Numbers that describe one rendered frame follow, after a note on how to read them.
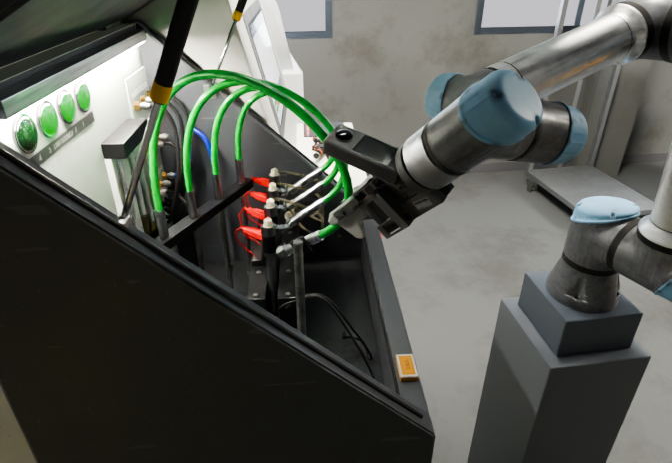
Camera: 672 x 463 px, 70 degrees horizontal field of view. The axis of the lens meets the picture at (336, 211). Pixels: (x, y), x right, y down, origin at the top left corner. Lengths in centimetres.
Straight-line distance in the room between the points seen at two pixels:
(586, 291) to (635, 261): 14
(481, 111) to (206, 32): 80
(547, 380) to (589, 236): 33
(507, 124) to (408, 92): 314
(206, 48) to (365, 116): 250
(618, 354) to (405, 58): 270
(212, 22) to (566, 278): 97
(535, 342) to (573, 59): 67
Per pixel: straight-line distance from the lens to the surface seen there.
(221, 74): 76
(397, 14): 350
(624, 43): 89
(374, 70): 353
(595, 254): 112
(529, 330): 125
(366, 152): 63
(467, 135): 52
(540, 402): 125
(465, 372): 223
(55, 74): 76
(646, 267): 106
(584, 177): 394
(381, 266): 111
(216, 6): 118
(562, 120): 61
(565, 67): 79
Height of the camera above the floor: 159
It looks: 29 degrees down
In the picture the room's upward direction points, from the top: straight up
